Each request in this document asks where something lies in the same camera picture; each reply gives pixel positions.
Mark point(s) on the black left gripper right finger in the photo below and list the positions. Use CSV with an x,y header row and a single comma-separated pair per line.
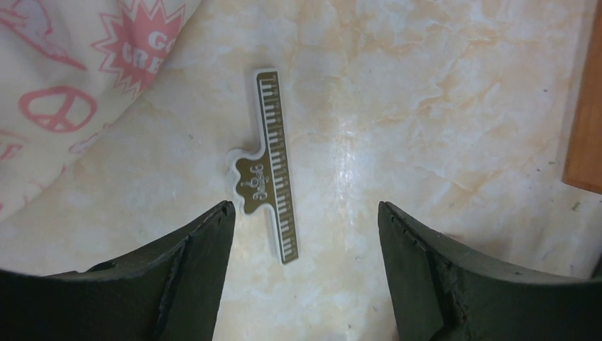
x,y
442,289

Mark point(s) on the pink patterned cloth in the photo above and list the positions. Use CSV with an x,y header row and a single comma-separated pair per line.
x,y
69,70

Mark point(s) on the orange compartment tray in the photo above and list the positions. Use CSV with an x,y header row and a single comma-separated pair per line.
x,y
583,162

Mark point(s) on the piano-key bag clip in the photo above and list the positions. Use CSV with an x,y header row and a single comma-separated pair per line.
x,y
261,180

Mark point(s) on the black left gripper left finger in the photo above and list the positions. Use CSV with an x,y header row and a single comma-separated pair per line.
x,y
169,289

